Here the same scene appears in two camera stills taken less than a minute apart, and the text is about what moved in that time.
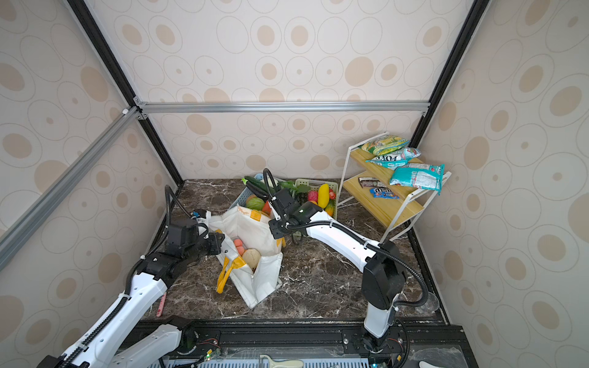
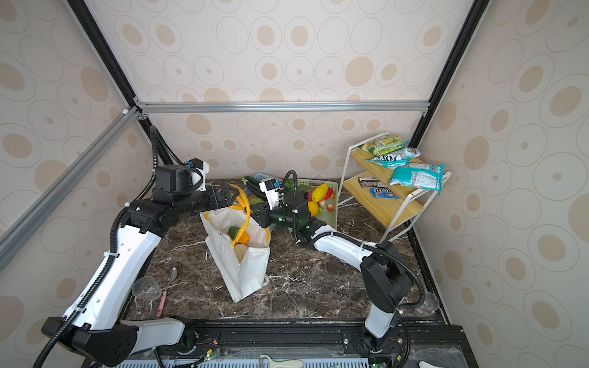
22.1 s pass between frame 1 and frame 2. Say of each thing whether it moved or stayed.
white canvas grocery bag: moved
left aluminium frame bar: stayed
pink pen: stayed
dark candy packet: stayed
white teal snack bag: stayed
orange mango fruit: moved
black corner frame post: stayed
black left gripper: moved
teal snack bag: stayed
